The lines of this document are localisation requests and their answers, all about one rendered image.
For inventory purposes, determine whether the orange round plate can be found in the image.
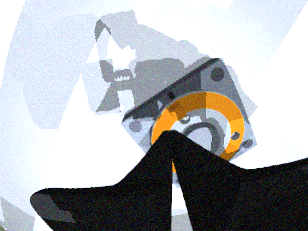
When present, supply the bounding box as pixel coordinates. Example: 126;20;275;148
150;90;244;161

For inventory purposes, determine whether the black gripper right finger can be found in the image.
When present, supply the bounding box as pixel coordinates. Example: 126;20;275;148
169;130;308;231

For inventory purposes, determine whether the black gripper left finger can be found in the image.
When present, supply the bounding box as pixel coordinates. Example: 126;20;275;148
29;131;173;231

